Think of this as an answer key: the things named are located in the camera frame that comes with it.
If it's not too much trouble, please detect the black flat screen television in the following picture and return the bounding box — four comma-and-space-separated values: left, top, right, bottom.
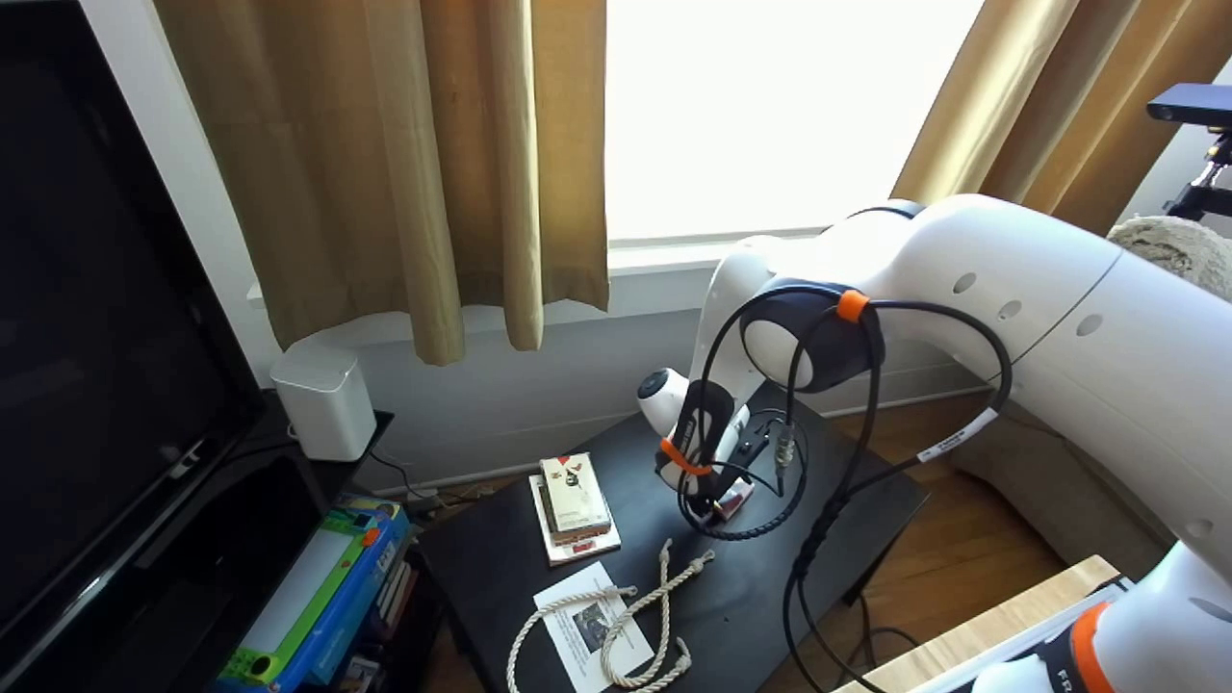
0, 0, 264, 646

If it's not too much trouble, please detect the white box speaker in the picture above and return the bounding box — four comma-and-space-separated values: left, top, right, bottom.
264, 359, 382, 466

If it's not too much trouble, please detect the bright window with white sill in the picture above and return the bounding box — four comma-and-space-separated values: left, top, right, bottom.
605, 0, 994, 281

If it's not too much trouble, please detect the white printed booklet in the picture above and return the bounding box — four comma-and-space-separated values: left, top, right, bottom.
531, 558, 663, 688

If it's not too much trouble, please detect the gold curtain beside armchair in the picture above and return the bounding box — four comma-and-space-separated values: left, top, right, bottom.
888, 0, 1232, 240

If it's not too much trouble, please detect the wooden robot platform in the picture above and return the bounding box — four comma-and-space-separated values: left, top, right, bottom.
833, 549, 1128, 693

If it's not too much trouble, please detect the beige armchair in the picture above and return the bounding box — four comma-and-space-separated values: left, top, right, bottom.
947, 380, 1184, 583

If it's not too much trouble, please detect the gold curtain beside television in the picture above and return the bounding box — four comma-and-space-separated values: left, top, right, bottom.
150, 0, 613, 370

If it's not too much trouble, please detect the black camera stand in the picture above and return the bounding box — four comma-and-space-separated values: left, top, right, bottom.
1142, 82, 1232, 225

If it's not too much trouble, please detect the beige knitted blanket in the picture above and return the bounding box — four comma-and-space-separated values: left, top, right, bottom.
1108, 213, 1232, 303

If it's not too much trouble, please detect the beige switch board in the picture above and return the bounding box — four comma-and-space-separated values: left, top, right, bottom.
528, 471, 623, 571

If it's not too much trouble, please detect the small beige book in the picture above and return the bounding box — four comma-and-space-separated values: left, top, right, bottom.
535, 452, 616, 538

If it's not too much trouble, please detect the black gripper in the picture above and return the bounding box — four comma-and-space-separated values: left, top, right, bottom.
694, 398, 798, 525

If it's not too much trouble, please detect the black television stand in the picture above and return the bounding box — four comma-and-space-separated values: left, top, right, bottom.
0, 398, 398, 693

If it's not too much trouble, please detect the dark wrist camera box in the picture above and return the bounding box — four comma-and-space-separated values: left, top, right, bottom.
666, 376, 738, 499

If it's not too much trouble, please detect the blue board game box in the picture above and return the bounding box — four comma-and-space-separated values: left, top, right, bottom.
272, 499, 417, 693

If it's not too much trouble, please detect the white rope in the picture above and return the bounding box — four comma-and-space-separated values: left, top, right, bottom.
500, 536, 720, 693

